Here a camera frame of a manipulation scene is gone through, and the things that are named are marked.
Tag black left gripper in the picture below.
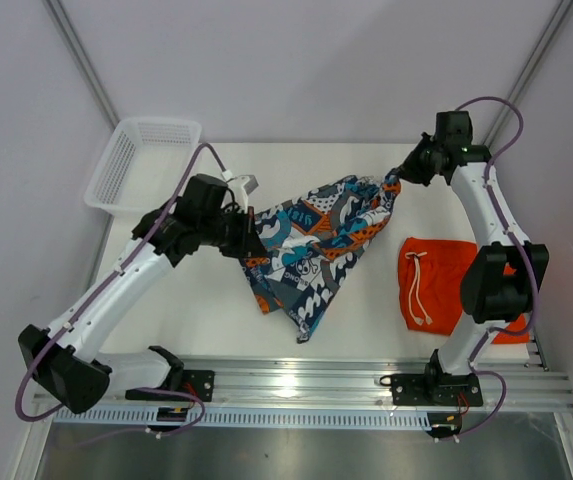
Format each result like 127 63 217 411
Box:
200 206 267 259

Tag patterned multicolour shorts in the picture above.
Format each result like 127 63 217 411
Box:
240 168 402 344

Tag orange shorts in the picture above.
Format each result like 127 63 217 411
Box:
396 236 532 346

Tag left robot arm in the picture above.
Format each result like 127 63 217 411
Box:
18 172 267 414

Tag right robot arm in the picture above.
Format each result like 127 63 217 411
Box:
399 109 549 404

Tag white plastic basket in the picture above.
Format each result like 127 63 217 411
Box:
84 116 202 217

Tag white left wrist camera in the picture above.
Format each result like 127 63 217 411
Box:
221 170 259 210

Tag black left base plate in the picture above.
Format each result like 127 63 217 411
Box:
125 370 216 403

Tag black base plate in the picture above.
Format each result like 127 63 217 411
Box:
379 373 484 407
125 370 216 403

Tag aluminium mounting rail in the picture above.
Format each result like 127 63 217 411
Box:
96 355 573 412

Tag white slotted cable duct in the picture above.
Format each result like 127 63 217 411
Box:
54 405 431 431

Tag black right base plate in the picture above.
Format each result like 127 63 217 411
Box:
379 373 484 407

